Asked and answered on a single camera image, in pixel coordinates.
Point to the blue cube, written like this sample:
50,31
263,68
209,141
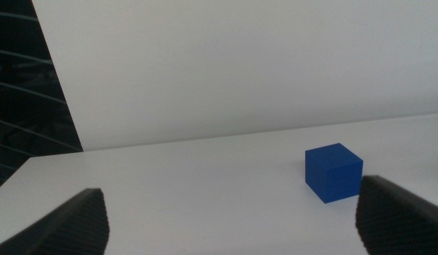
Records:
332,173

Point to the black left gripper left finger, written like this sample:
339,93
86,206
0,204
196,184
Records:
73,226

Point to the dark background screen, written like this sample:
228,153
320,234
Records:
20,88

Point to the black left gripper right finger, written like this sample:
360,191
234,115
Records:
399,223

